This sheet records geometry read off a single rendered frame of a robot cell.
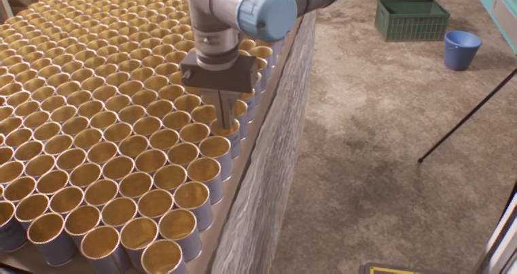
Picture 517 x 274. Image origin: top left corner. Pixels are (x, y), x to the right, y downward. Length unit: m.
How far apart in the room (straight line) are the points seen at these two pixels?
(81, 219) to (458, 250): 1.85
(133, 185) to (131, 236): 0.13
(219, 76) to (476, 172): 2.21
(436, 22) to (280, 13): 3.63
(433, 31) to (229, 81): 3.57
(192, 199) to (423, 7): 3.88
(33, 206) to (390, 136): 2.32
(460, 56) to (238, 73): 3.08
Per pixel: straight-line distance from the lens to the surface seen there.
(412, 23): 4.04
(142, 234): 0.79
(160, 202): 0.82
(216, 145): 0.89
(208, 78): 0.71
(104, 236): 0.79
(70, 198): 0.89
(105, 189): 0.87
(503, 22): 0.82
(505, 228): 1.21
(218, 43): 0.66
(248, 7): 0.54
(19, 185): 0.96
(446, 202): 2.46
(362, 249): 2.12
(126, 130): 0.99
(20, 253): 0.92
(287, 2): 0.55
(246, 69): 0.68
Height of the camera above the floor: 1.71
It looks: 38 degrees down
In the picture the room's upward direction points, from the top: 2 degrees counter-clockwise
